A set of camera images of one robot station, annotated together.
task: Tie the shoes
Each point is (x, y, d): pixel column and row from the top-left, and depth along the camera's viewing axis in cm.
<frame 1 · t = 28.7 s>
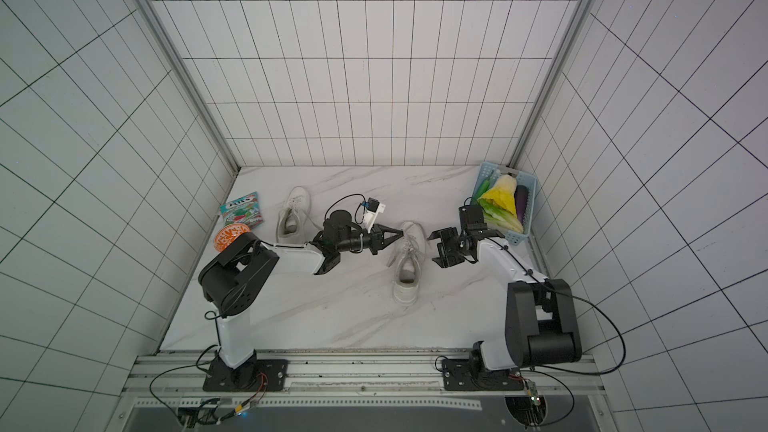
left hand: (398, 238, 85), fingers closed
right hand: (417, 242, 89), fingers open
light blue plastic basket: (488, 169, 115), point 5 cm above the table
green lettuce toy: (498, 216, 97), point 8 cm above the table
purple eggplant toy: (521, 197, 106), point 6 cm above the table
green chili pepper toy: (484, 186, 113), point 3 cm above the table
green snack packet: (244, 210, 106), point 3 cm above the table

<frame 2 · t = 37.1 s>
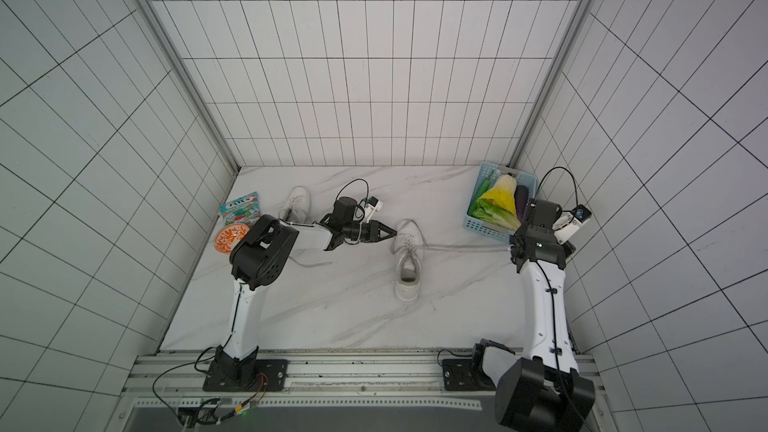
left hand: (390, 237, 95), fingers closed
right hand: (545, 230, 75), fingers closed
the named things where they were.

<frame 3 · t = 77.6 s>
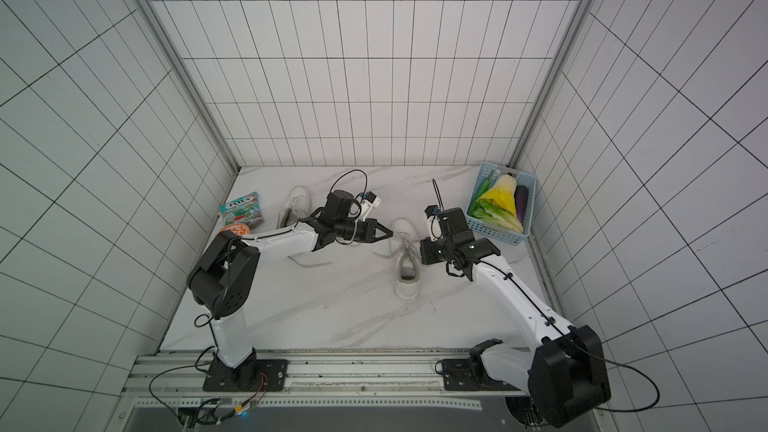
left hand: (385, 238, 86), fingers closed
right hand: (413, 245, 83), fingers closed
the named things where they were.

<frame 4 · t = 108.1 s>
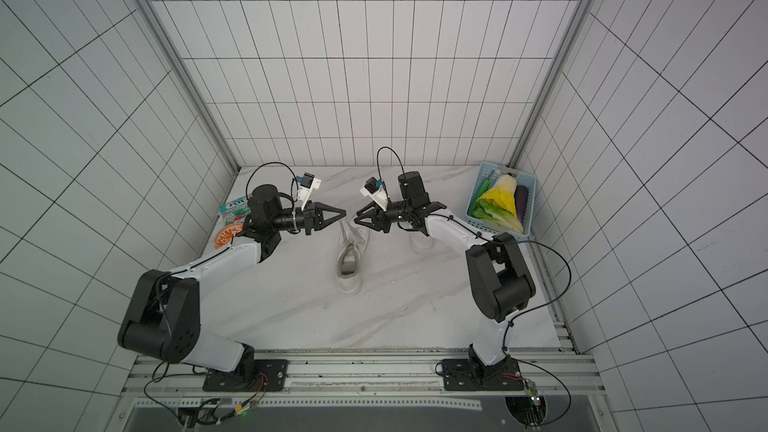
left hand: (340, 217, 77), fingers closed
right hand: (348, 219, 83), fingers open
the named things where they were.

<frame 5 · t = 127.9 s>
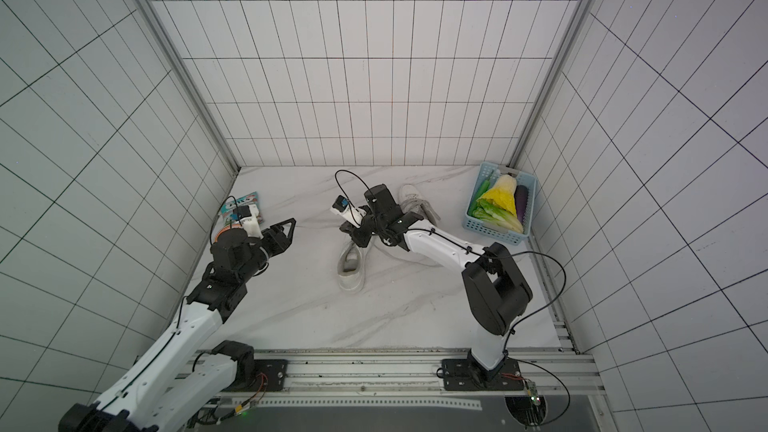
left hand: (288, 229, 80), fingers open
right hand: (332, 229, 83), fingers closed
the named things where they were.

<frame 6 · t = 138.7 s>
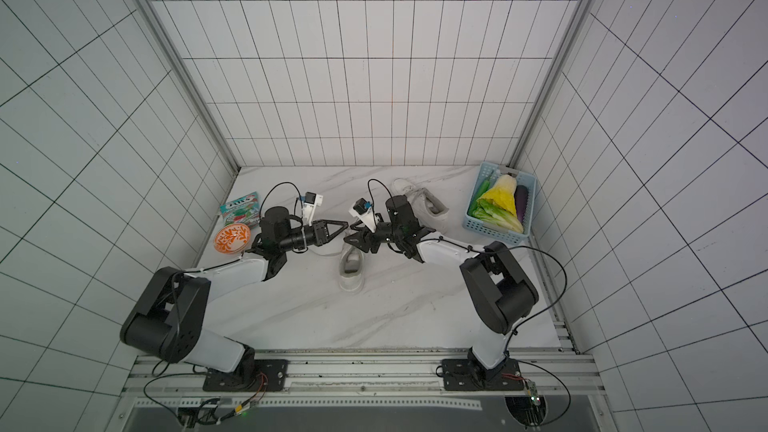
left hand: (343, 229, 83), fingers closed
right hand: (339, 235, 84), fingers open
the named things where they were.

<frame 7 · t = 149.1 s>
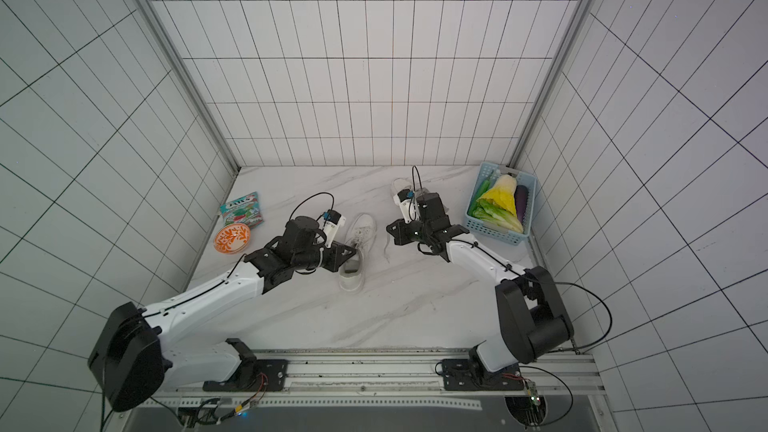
left hand: (348, 257, 80), fingers closed
right hand: (377, 229, 86), fingers closed
the named things where they were.

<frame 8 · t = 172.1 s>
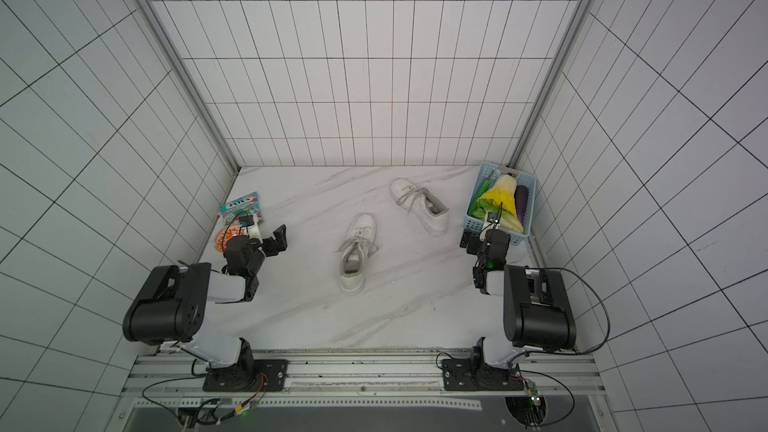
left hand: (269, 231, 96), fingers open
right hand: (473, 225, 95), fingers open
the named things where they were.

